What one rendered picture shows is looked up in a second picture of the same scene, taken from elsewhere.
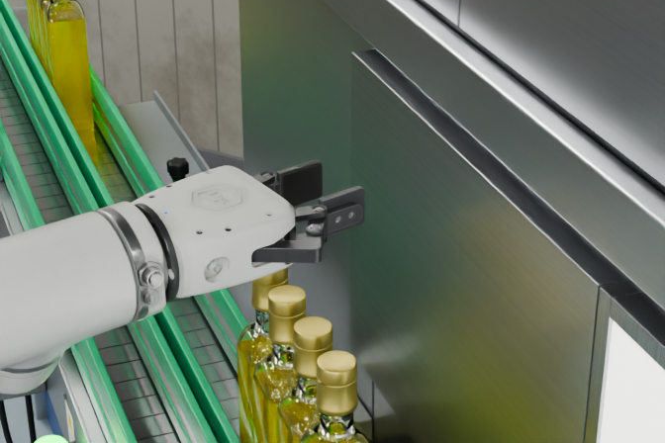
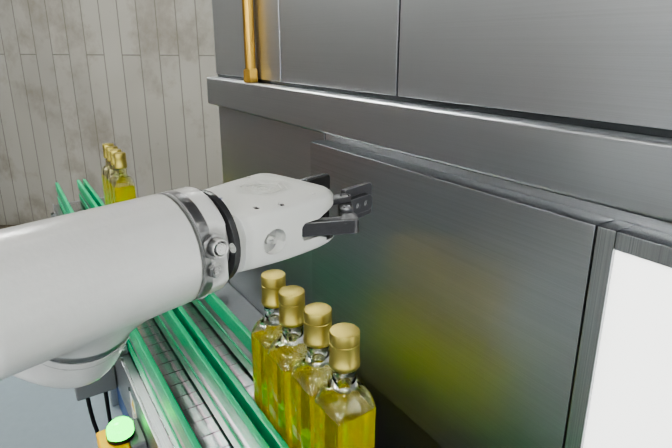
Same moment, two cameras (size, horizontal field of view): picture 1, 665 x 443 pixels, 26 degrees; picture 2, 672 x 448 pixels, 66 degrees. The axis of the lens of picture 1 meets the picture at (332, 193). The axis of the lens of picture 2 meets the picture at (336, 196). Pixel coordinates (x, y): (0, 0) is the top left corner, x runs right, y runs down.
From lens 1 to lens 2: 64 cm
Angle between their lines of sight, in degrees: 16
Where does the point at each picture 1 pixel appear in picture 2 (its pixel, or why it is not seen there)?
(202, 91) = not seen: hidden behind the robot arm
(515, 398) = (482, 341)
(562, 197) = (534, 168)
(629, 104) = (602, 75)
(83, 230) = (144, 205)
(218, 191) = (261, 185)
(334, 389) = (346, 351)
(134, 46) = not seen: hidden behind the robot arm
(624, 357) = (635, 281)
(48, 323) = (108, 298)
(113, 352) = (159, 357)
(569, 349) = (554, 289)
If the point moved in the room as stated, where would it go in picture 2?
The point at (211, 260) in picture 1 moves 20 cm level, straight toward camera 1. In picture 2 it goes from (269, 232) to (366, 397)
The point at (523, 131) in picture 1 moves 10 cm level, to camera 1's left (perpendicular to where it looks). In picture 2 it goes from (483, 132) to (389, 136)
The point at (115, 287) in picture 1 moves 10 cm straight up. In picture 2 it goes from (180, 257) to (167, 105)
